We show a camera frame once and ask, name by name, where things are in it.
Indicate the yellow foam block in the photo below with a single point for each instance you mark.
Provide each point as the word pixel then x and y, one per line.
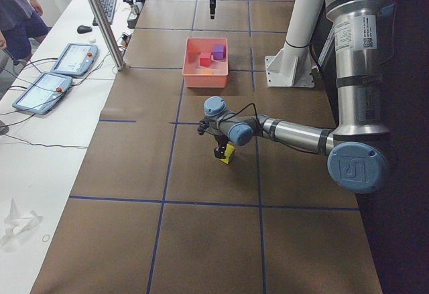
pixel 229 153

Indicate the purple foam block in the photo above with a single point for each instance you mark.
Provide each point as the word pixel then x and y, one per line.
pixel 219 52

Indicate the red foam block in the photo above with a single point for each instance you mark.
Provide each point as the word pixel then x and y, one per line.
pixel 205 59

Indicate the pink plastic bin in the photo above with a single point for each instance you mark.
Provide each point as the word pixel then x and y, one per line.
pixel 191 70

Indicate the power strip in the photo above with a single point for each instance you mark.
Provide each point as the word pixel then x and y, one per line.
pixel 135 10

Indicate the black keyboard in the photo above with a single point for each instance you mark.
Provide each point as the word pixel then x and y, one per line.
pixel 109 8

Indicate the black computer mouse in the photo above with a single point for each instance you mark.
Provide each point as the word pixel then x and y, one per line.
pixel 84 29

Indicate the upper teach pendant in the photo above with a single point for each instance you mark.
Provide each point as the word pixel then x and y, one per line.
pixel 76 59

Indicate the teach pendant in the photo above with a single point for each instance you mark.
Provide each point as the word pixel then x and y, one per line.
pixel 43 94
pixel 76 59

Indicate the lower teach pendant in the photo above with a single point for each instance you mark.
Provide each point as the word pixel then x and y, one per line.
pixel 43 94

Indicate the seated person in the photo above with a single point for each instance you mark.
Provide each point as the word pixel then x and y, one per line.
pixel 20 21

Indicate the crumpled white paper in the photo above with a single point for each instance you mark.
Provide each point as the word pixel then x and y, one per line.
pixel 15 222

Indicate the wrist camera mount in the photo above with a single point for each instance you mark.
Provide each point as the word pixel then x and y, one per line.
pixel 203 126

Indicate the white pedestal column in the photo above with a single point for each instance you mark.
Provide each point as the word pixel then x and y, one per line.
pixel 291 66

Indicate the aluminium frame post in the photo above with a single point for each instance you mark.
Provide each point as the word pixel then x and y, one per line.
pixel 107 34

